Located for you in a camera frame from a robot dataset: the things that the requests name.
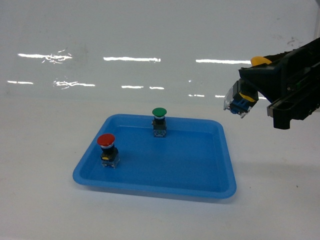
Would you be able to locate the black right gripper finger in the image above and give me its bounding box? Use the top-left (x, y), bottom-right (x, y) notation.
top-left (239, 51), bottom-right (290, 102)
top-left (267, 93), bottom-right (313, 130)

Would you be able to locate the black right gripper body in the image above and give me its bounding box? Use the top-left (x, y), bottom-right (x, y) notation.
top-left (279, 38), bottom-right (320, 118)

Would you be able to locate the yellow mushroom push button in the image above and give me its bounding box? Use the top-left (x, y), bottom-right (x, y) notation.
top-left (223, 56), bottom-right (272, 119)

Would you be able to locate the red mushroom push button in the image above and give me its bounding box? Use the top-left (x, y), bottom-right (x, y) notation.
top-left (96, 133), bottom-right (120, 169)

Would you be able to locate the blue plastic tray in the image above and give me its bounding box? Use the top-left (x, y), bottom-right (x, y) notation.
top-left (72, 114), bottom-right (237, 202)

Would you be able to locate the green mushroom push button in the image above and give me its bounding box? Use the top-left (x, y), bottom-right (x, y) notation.
top-left (151, 107), bottom-right (167, 138)

